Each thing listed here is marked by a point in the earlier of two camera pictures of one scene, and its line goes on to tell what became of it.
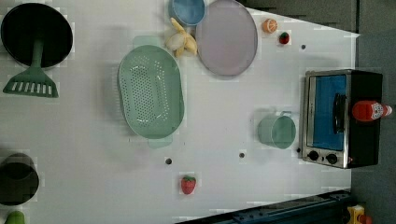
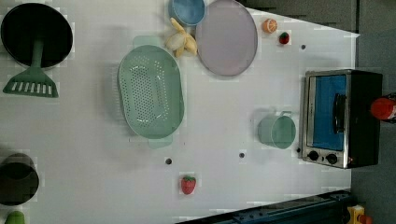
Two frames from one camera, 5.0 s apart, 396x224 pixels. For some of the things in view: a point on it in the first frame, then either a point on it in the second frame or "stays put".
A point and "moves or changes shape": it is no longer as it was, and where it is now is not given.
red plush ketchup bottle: (367, 110) moves or changes shape
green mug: (277, 131) stays put
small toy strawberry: (284, 38) stays put
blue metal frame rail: (326, 208) stays put
